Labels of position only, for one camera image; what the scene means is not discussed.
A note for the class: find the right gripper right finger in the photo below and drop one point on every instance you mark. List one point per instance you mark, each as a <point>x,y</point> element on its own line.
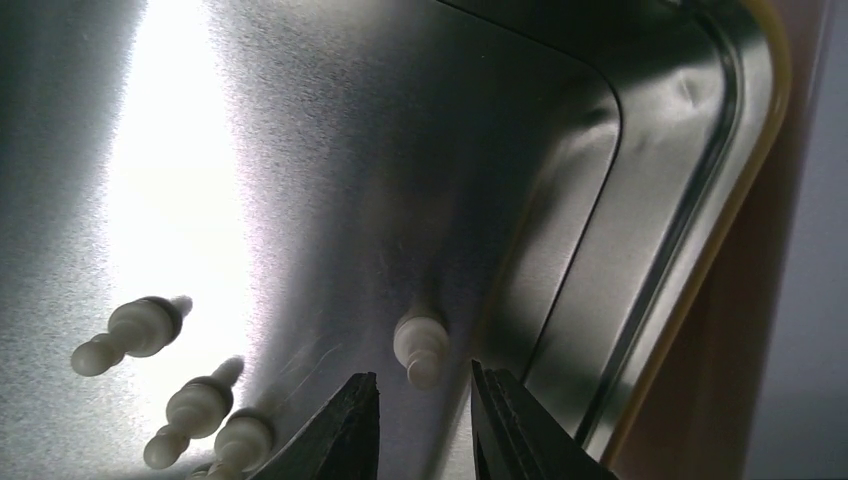
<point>515,437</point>

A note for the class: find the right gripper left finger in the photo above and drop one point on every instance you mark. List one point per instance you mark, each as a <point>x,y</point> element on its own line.
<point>341,441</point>

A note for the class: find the white chess piece in tin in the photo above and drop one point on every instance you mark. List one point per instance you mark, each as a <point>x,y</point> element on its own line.
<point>421,344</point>

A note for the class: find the gold tin box with pieces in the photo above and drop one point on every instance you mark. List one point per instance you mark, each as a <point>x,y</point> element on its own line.
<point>578,188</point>

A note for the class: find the white pawn in tin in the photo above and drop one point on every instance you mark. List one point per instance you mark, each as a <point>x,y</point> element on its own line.
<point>140,328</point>
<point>195,411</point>
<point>243,445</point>

